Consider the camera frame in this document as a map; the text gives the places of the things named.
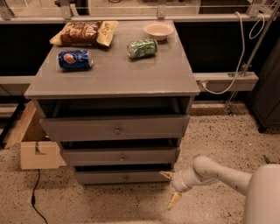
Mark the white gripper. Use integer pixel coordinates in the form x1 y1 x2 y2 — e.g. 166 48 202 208
160 168 201 209

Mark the grey drawer cabinet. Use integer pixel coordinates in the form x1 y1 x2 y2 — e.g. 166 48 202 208
25 21 199 173

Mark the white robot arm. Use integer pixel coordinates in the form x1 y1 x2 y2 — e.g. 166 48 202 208
160 156 280 224

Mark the metal pole stand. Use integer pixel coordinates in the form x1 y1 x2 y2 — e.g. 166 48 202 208
224 1 280 116

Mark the grey drawer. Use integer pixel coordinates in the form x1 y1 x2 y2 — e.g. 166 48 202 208
40 115 190 142
62 147 180 166
74 170 170 185

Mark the brown yellow chip bag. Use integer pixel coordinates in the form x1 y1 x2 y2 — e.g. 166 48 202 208
50 21 118 47

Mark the grey bottom drawer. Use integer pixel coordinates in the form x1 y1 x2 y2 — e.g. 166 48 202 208
74 170 170 185

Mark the black cable on floor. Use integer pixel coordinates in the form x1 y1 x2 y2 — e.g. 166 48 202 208
31 169 49 224

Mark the dark grey cabinet right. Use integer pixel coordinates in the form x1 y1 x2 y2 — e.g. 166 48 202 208
248 38 280 133

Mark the blue pepsi can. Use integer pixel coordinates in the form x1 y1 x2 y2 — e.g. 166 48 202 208
58 50 93 70

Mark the grey wall rail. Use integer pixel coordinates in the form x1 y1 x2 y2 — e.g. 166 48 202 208
194 72 258 94

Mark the black tool on floor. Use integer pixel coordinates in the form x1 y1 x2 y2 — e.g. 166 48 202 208
262 155 272 164

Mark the green soda can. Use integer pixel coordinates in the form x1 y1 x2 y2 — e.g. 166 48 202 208
127 38 158 60

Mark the grey top drawer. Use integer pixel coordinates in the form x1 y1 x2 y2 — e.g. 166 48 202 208
40 115 190 142

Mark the grey middle drawer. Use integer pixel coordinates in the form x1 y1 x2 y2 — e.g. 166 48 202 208
62 147 180 166

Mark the white bowl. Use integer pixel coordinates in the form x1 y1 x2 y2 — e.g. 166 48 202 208
143 22 174 41

